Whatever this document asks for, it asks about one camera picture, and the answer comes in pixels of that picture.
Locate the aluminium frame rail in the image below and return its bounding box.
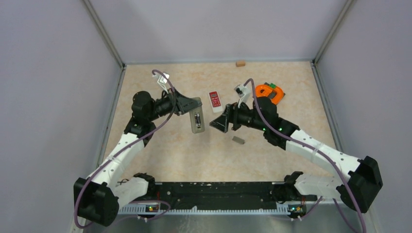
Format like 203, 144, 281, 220
311, 0, 358, 65

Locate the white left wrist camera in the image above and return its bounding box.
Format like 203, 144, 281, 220
154, 72, 170, 93

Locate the red white remote control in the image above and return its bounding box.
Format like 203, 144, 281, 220
208, 91, 223, 113

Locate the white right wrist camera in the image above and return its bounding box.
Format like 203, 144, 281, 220
234, 84, 251, 108

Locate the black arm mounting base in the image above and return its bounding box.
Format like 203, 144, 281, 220
134, 173, 318, 211

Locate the grey base plate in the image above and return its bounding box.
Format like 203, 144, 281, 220
264, 83, 286, 105

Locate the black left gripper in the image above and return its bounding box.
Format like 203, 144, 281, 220
147, 86, 202, 121

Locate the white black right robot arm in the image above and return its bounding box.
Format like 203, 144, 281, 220
210, 97, 383, 213

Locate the small wooden block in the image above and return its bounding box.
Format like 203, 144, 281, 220
235, 60, 246, 67

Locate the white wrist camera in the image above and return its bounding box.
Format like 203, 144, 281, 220
154, 72, 170, 93
234, 84, 251, 108

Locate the grey battery cover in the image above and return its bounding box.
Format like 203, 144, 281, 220
232, 136, 245, 145

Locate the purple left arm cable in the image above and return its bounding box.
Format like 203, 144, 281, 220
74, 69, 178, 227

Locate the grey remote control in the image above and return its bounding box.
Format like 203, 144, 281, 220
189, 97, 205, 134

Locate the white cable duct strip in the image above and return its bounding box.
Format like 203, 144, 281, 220
118, 204, 290, 216

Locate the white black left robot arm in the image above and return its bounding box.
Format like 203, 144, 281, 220
73, 89, 202, 229

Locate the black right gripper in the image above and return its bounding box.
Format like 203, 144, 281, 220
210, 99, 267, 133

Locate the orange ring toy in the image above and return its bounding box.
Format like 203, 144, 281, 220
255, 83, 286, 105

